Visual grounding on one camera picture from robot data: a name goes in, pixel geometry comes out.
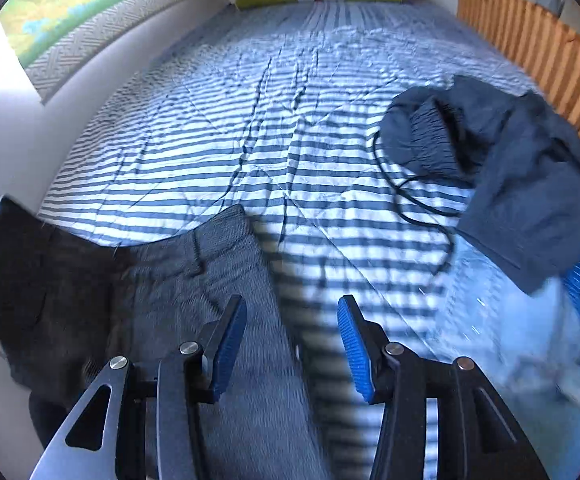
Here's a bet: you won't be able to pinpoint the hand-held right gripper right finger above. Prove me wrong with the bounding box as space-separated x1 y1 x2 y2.
336 294 551 480

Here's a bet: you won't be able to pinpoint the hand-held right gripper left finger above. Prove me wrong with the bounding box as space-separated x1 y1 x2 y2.
30 295 249 480

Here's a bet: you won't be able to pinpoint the grey checked pants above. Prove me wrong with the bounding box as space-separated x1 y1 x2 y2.
110 204 333 480

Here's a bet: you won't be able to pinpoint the light blue cloth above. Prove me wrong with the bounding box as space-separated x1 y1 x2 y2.
450 260 580 411

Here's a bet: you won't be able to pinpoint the dark grey garment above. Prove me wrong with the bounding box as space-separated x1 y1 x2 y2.
0 195 135 401

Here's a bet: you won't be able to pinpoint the blue white striped bed quilt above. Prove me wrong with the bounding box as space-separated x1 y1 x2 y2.
37 0 571 480

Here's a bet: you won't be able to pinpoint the wooden slatted bench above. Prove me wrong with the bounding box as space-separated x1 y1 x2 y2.
457 0 580 171

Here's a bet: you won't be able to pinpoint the navy drawstring pants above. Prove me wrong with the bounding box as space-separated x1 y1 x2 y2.
370 74 580 295

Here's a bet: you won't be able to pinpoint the grey herringbone wall panel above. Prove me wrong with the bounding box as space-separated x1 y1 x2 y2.
24 0 223 106

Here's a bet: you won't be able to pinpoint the green map wall poster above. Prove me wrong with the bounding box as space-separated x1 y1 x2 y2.
0 0 221 68

